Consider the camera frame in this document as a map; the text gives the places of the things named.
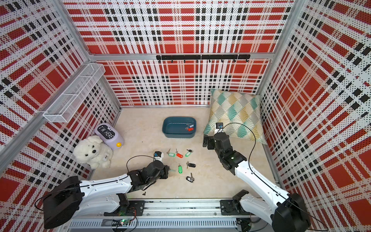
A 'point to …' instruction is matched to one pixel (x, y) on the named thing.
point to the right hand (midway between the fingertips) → (214, 134)
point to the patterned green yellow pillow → (240, 113)
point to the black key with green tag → (189, 152)
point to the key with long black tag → (191, 179)
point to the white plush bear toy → (92, 151)
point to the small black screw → (144, 194)
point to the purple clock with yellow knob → (109, 135)
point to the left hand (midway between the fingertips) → (171, 167)
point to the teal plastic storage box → (179, 127)
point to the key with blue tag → (190, 126)
